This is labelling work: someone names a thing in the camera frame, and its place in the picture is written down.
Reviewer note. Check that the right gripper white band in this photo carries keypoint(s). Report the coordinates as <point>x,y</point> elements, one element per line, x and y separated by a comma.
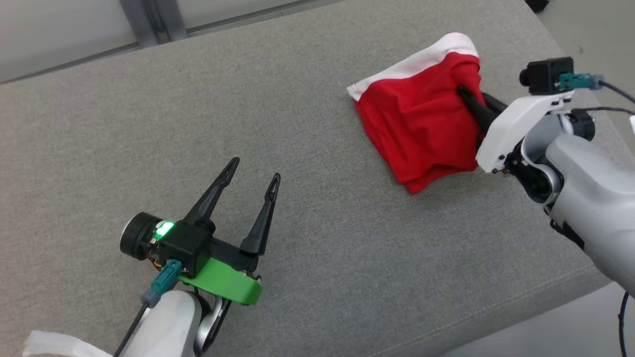
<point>511,124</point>

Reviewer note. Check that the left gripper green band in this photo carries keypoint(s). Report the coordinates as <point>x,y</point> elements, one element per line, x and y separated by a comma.
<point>223,282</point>

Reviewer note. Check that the red shorts with white stripes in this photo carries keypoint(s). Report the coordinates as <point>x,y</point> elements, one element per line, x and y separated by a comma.
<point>421,129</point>

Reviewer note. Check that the small black object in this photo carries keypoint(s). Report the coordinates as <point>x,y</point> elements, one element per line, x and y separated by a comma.
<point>538,5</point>

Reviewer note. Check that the grey fabric sofa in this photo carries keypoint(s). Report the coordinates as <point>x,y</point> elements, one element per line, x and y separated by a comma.
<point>297,99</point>

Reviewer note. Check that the white cloth strip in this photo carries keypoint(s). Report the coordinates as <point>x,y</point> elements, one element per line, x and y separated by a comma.
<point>59,346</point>

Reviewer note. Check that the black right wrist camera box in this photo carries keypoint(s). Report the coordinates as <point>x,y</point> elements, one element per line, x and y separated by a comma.
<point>548,74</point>

